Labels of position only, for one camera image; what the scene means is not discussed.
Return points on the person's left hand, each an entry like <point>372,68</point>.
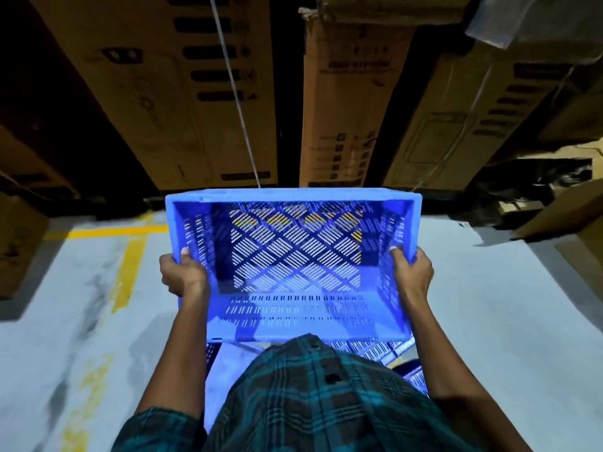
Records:
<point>186,280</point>

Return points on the person's right hand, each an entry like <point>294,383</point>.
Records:
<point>414,277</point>

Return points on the person's right forearm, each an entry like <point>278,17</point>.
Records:
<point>443,362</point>

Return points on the person's left forearm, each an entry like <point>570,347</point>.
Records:
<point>179,357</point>

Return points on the teal plaid shirt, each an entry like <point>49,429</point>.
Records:
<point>320,400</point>

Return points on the cardboard box with black bars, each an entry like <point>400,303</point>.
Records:
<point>471,127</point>

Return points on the plain cardboard box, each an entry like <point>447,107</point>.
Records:
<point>570,28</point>
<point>574,211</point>
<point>23,160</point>
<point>19,244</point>

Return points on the narrow printed cardboard box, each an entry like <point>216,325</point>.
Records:
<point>348,112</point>

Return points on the flat light cardboard sheet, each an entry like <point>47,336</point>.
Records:
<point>565,152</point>

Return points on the clear plastic sheet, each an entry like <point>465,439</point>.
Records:
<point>499,23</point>

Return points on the torn-edged cardboard box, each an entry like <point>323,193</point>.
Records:
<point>391,9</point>

